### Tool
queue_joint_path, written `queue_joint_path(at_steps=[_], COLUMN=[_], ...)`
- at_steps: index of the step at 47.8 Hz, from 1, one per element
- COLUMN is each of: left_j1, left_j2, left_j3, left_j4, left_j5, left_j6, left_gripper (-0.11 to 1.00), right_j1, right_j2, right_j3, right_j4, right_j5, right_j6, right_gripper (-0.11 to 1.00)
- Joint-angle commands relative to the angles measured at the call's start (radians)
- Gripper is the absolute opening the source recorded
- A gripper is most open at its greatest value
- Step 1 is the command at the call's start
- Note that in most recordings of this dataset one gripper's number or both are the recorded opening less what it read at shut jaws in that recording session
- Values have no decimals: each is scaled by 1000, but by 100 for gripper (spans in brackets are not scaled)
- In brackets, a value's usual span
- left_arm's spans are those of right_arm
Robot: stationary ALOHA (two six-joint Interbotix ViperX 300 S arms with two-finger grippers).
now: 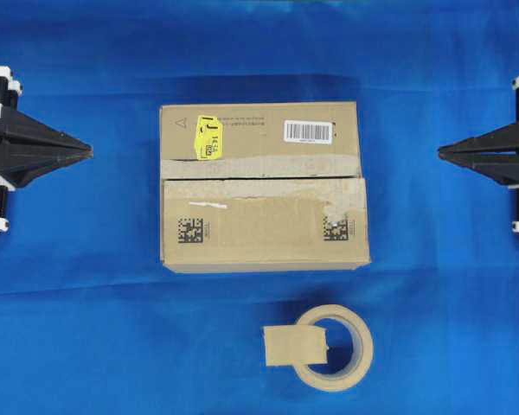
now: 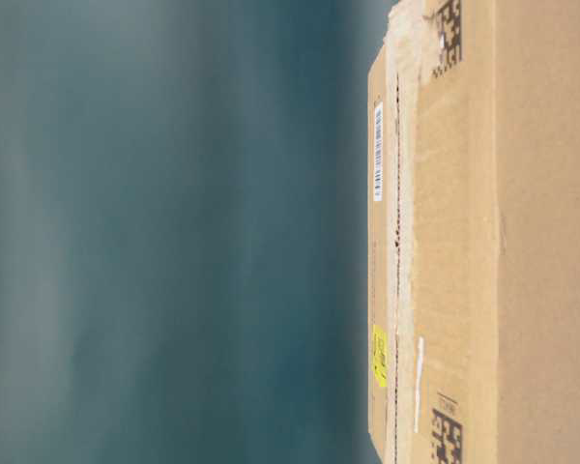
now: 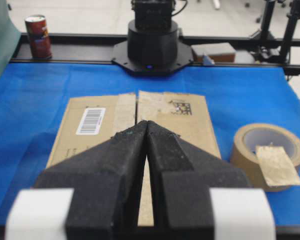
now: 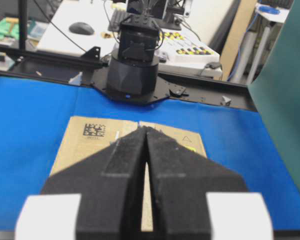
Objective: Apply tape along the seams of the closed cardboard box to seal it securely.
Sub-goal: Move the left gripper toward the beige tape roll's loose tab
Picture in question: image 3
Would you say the black tripod stand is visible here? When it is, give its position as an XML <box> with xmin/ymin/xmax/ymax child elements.
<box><xmin>248</xmin><ymin>0</ymin><xmax>300</xmax><ymax>63</ymax></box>

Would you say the small brown box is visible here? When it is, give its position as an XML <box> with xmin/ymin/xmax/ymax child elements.
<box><xmin>191</xmin><ymin>42</ymin><xmax>236</xmax><ymax>63</ymax></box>

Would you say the brown tape strip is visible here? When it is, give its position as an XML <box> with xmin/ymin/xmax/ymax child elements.
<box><xmin>255</xmin><ymin>145</ymin><xmax>300</xmax><ymax>187</ymax></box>

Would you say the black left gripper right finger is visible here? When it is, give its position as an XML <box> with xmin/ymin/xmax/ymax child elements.
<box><xmin>146</xmin><ymin>121</ymin><xmax>276</xmax><ymax>240</ymax></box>

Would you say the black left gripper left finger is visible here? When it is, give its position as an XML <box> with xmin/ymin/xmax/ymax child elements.
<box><xmin>5</xmin><ymin>121</ymin><xmax>147</xmax><ymax>240</ymax></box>

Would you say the black table edge rail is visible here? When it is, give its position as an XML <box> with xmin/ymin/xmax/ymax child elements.
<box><xmin>10</xmin><ymin>33</ymin><xmax>300</xmax><ymax>76</ymax></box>

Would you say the brown packing tape roll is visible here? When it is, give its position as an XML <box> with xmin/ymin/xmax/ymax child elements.
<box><xmin>230</xmin><ymin>123</ymin><xmax>300</xmax><ymax>192</ymax></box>

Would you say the brown cardboard box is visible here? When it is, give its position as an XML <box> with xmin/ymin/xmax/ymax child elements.
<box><xmin>46</xmin><ymin>91</ymin><xmax>220</xmax><ymax>230</ymax></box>

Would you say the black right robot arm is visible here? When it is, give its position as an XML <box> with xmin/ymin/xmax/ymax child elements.
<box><xmin>113</xmin><ymin>0</ymin><xmax>276</xmax><ymax>240</ymax></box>

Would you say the red snack can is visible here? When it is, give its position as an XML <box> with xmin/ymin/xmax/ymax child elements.
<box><xmin>24</xmin><ymin>14</ymin><xmax>52</xmax><ymax>59</ymax></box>

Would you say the blue table cloth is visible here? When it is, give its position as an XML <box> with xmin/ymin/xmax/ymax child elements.
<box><xmin>0</xmin><ymin>63</ymin><xmax>300</xmax><ymax>225</ymax></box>

